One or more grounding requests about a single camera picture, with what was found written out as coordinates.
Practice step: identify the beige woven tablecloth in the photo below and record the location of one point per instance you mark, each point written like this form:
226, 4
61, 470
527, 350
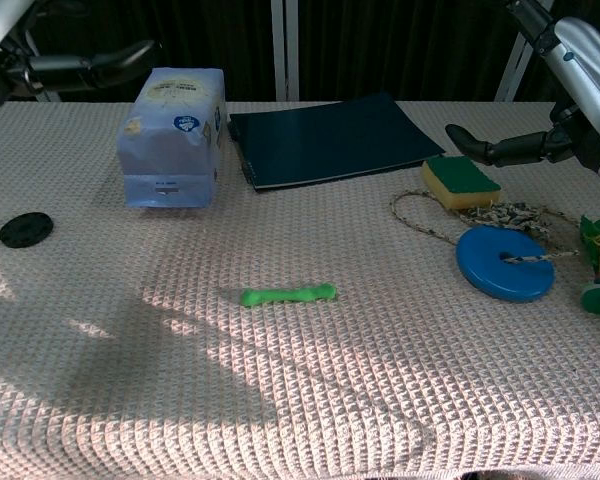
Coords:
300, 375

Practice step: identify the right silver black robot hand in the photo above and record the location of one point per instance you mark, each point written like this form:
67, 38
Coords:
587, 75

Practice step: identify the yellow sponge with green pad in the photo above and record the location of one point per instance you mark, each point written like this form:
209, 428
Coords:
460, 182

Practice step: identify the green toy bone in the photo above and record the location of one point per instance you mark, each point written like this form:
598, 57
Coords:
280, 295

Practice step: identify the dark blue notebook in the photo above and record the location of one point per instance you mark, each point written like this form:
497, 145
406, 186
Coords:
330, 137

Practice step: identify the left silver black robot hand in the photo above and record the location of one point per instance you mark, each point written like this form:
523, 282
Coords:
55, 67

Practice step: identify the black round disc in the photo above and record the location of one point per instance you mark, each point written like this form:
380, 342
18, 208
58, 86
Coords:
26, 229

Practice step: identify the upright white frame post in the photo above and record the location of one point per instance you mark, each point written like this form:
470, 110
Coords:
285, 50

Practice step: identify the blue tissue pack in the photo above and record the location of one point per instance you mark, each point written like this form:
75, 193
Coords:
172, 150

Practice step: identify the slanted white frame post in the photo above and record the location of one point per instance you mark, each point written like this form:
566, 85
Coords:
510, 80

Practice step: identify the black curtain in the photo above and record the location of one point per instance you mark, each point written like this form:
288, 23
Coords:
405, 45

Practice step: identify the blue plastic disc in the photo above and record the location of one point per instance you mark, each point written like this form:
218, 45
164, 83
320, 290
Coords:
485, 265

